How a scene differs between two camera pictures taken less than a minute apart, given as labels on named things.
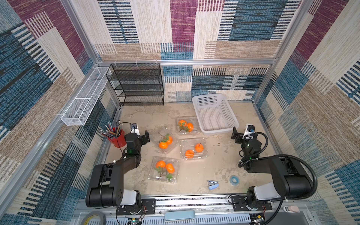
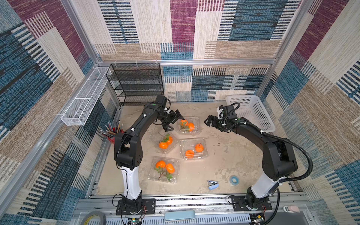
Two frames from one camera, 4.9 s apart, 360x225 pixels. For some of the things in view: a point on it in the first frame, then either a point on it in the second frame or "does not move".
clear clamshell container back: [186, 125] does not move
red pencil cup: [116, 135] does not move
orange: [199, 147] does not move
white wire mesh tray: [78, 112] does not move
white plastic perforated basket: [214, 114] → [251, 108]
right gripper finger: [234, 133] → [208, 121]
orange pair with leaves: [183, 125] does not move
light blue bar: [179, 214] does not move
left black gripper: [143, 138] → [175, 119]
